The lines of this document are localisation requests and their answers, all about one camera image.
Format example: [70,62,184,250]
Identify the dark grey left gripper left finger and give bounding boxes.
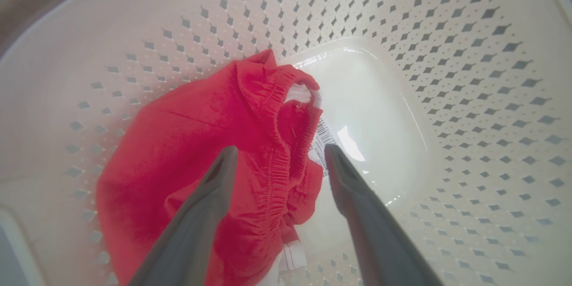
[127,145,239,286]

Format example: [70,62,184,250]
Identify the cream perforated laundry basket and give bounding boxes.
[0,0,572,286]

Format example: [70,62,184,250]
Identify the red shorts with elastic waistband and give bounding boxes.
[96,49,324,286]

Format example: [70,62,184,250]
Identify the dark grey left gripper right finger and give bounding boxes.
[324,144,444,286]

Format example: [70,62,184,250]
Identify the white barcode sticker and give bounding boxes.
[307,118,341,177]

